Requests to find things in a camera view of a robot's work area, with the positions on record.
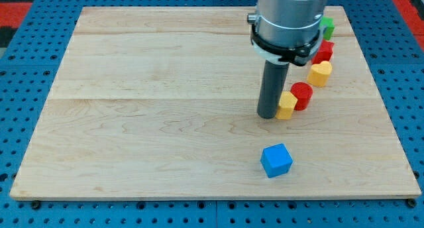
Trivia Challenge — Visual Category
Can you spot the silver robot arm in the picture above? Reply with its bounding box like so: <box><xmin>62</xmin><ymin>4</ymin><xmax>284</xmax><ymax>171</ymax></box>
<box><xmin>247</xmin><ymin>0</ymin><xmax>327</xmax><ymax>66</ymax></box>

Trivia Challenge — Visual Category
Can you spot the yellow hexagon block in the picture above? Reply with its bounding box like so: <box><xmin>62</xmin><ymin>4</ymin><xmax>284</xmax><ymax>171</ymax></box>
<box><xmin>275</xmin><ymin>91</ymin><xmax>297</xmax><ymax>120</ymax></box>

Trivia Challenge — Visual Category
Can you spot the light wooden board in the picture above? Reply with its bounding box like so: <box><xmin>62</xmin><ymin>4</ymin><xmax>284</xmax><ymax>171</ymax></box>
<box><xmin>10</xmin><ymin>6</ymin><xmax>421</xmax><ymax>201</ymax></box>

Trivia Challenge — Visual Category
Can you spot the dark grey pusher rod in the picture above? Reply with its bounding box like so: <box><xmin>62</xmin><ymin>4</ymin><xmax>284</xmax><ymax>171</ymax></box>
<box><xmin>257</xmin><ymin>61</ymin><xmax>289</xmax><ymax>119</ymax></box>

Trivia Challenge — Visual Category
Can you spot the blue cube block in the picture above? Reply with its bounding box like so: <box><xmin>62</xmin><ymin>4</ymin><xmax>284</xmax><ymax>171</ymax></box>
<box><xmin>260</xmin><ymin>143</ymin><xmax>293</xmax><ymax>178</ymax></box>

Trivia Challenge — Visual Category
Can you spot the red cylinder block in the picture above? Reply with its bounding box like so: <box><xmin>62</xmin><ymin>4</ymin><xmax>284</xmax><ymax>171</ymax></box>
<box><xmin>290</xmin><ymin>82</ymin><xmax>313</xmax><ymax>111</ymax></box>

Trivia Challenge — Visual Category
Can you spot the yellow heart block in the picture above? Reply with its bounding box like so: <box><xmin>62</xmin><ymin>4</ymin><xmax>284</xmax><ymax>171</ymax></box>
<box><xmin>307</xmin><ymin>61</ymin><xmax>333</xmax><ymax>87</ymax></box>

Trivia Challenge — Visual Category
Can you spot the red star block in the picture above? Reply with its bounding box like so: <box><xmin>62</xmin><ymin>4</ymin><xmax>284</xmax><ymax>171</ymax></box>
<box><xmin>311</xmin><ymin>40</ymin><xmax>335</xmax><ymax>64</ymax></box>

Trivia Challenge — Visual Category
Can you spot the green block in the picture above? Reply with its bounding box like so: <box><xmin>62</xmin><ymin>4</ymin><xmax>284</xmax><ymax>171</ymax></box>
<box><xmin>320</xmin><ymin>17</ymin><xmax>335</xmax><ymax>40</ymax></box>

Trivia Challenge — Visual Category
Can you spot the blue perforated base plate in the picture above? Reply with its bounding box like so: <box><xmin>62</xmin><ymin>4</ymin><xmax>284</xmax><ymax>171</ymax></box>
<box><xmin>1</xmin><ymin>0</ymin><xmax>423</xmax><ymax>227</ymax></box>

